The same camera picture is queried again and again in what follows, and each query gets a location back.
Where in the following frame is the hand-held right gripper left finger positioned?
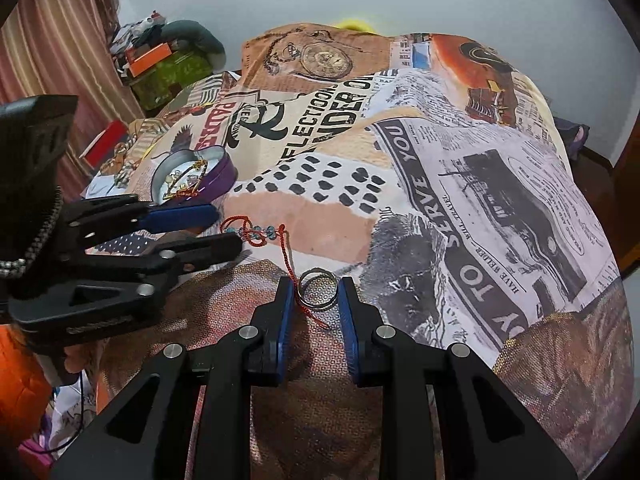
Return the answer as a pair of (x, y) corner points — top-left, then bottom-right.
(50, 276), (297, 480)

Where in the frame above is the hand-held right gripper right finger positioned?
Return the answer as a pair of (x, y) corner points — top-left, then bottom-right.
(336, 276), (578, 480)

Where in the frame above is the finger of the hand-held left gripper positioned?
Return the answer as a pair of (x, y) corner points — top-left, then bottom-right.
(60, 232), (245, 311)
(62, 194), (221, 242)

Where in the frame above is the gold bracelet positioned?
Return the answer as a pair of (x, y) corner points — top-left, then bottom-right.
(161, 159), (210, 202)

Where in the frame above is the purple heart-shaped tin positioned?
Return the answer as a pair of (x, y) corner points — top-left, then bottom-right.
(150, 146), (236, 206)

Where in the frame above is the silver ring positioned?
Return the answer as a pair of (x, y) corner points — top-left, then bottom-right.
(298, 269), (339, 308)

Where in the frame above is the red string bead bracelet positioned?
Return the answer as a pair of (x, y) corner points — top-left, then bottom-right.
(220, 216), (333, 330)

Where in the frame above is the red and white box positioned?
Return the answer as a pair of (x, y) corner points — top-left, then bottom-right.
(79, 119), (132, 167)

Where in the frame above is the striped brown curtain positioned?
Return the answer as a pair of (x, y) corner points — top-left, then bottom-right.
(0, 0), (146, 196)

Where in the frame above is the striped patchwork cloth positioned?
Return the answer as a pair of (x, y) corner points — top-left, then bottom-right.
(127, 71), (240, 133)

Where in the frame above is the newspaper print blanket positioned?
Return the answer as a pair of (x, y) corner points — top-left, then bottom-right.
(85, 22), (636, 480)

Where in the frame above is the green patterned bag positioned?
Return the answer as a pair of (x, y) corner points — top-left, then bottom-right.
(129, 50), (216, 113)

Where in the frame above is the orange box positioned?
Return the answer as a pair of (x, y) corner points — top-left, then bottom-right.
(125, 42), (173, 77)

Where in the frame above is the white crumpled clothing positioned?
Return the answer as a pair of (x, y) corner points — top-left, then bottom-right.
(110, 10), (168, 53)

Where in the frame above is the grey jacket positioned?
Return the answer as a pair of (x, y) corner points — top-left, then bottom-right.
(160, 19), (227, 68)

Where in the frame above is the orange cloth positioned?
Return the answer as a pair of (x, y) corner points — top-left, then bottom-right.
(0, 324), (53, 461)

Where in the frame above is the yellow round object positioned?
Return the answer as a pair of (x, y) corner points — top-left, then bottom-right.
(332, 17), (381, 33)

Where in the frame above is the dark purple cloth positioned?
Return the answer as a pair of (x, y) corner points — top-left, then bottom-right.
(552, 116), (592, 161)

